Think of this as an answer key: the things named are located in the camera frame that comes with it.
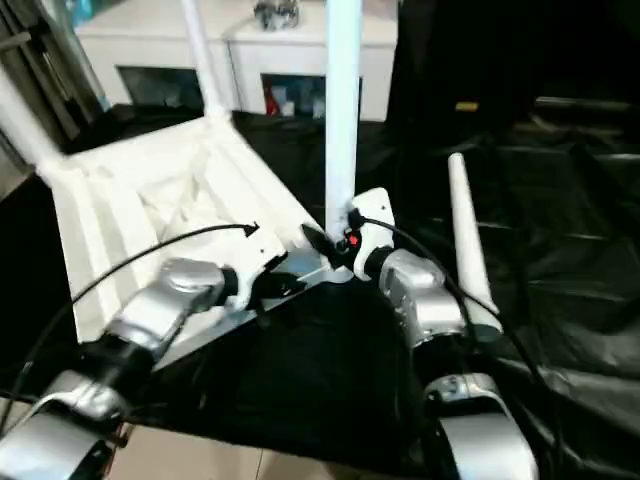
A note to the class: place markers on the white sideboard cabinet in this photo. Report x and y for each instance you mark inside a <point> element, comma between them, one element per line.
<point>160,45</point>

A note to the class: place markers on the white plastic table top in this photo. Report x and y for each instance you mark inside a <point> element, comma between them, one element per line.
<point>150,185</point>

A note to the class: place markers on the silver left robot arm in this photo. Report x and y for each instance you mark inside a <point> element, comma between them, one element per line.
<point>160,300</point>

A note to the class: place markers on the clear bag of dark items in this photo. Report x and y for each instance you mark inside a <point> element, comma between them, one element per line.
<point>277,14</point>

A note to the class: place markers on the red and white bottle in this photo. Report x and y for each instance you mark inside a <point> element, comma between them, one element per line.
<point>272,102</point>

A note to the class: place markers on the grey brown curtain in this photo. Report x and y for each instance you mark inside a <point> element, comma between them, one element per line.
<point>45,85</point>

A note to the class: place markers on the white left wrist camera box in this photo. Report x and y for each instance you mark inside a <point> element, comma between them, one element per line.
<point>260,265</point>

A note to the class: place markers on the grey metal pole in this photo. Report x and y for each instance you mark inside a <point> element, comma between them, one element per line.
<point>15,41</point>

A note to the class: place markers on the small yellow label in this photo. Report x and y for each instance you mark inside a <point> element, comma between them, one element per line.
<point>467,106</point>

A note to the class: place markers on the black plastic mat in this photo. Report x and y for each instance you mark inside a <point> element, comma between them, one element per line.
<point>310,360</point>

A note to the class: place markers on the white plastic table leg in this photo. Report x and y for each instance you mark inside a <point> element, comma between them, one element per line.
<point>25,130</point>
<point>467,235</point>
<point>205,60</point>
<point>342,125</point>

